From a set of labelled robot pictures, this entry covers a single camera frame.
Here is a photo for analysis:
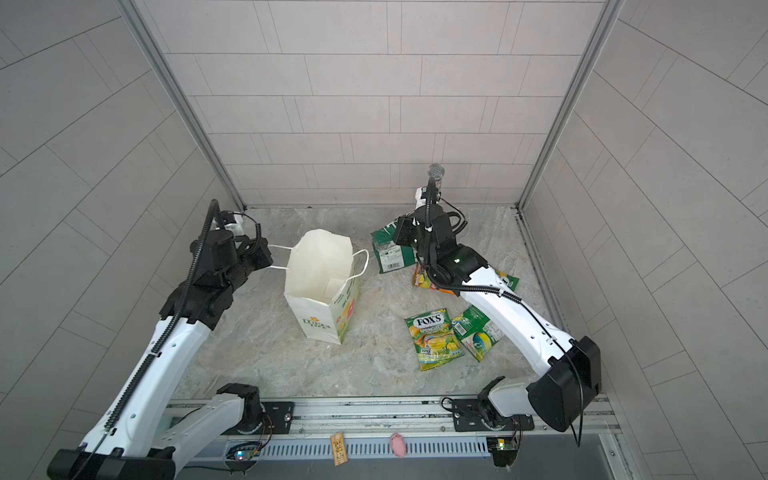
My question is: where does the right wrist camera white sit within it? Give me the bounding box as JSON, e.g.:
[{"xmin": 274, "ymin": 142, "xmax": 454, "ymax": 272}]
[{"xmin": 414, "ymin": 187, "xmax": 427, "ymax": 210}]

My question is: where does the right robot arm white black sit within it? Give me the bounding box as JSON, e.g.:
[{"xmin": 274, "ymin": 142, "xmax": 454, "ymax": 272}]
[{"xmin": 394, "ymin": 204, "xmax": 602, "ymax": 432}]

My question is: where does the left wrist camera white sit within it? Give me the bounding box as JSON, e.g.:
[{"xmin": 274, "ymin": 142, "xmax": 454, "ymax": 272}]
[{"xmin": 217, "ymin": 210, "xmax": 245, "ymax": 237}]

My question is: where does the pink oval eraser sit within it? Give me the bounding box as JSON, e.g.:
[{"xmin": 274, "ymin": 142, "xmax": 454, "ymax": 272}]
[{"xmin": 389, "ymin": 433, "xmax": 407, "ymax": 458}]

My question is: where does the circuit board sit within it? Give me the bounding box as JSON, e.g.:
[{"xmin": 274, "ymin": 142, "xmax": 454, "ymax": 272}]
[
  {"xmin": 486, "ymin": 437, "xmax": 520, "ymax": 468},
  {"xmin": 225, "ymin": 441, "xmax": 262, "ymax": 474}
]

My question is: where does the green Real chips bag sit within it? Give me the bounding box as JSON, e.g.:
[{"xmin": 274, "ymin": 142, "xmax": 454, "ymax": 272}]
[{"xmin": 370, "ymin": 222, "xmax": 416, "ymax": 274}]

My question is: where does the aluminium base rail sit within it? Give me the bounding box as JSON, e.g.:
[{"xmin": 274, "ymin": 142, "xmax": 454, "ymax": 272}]
[{"xmin": 164, "ymin": 392, "xmax": 619, "ymax": 463}]

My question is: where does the wooden tag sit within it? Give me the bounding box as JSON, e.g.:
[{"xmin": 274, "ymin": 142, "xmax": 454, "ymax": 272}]
[{"xmin": 330, "ymin": 432, "xmax": 348, "ymax": 466}]

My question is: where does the white paper bag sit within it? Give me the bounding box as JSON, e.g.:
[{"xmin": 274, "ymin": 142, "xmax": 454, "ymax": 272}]
[{"xmin": 279, "ymin": 229, "xmax": 370, "ymax": 345}]

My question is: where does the left circuit board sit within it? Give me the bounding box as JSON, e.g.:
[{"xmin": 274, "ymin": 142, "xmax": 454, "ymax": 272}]
[{"xmin": 225, "ymin": 441, "xmax": 262, "ymax": 474}]

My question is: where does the black corrugated cable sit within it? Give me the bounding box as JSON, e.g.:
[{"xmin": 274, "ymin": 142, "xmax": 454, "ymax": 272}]
[
  {"xmin": 68, "ymin": 199, "xmax": 265, "ymax": 480},
  {"xmin": 419, "ymin": 176, "xmax": 586, "ymax": 448}
]

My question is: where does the left black corrugated cable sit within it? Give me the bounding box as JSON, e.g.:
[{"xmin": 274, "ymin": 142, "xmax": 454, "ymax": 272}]
[{"xmin": 68, "ymin": 199, "xmax": 265, "ymax": 480}]

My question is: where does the orange Fox's fruits candy bag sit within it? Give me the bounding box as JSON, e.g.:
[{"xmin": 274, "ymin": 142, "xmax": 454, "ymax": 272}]
[{"xmin": 412, "ymin": 264, "xmax": 455, "ymax": 295}]

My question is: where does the right circuit board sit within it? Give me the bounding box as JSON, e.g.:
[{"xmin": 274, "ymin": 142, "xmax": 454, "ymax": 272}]
[{"xmin": 486, "ymin": 437, "xmax": 520, "ymax": 468}]

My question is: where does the right black corrugated cable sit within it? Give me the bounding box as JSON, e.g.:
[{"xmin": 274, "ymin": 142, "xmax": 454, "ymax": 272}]
[{"xmin": 419, "ymin": 176, "xmax": 586, "ymax": 448}]

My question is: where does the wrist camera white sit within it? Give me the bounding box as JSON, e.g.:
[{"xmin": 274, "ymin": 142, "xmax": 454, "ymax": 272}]
[
  {"xmin": 414, "ymin": 187, "xmax": 427, "ymax": 210},
  {"xmin": 217, "ymin": 210, "xmax": 245, "ymax": 237}
]

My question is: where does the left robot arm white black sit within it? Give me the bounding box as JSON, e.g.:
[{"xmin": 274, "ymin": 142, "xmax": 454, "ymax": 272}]
[{"xmin": 46, "ymin": 228, "xmax": 272, "ymax": 479}]

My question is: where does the green Fox's candy bag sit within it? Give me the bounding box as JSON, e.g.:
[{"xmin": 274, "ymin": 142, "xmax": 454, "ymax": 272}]
[
  {"xmin": 496, "ymin": 270, "xmax": 519, "ymax": 291},
  {"xmin": 451, "ymin": 306, "xmax": 506, "ymax": 362},
  {"xmin": 405, "ymin": 308, "xmax": 464, "ymax": 371}
]

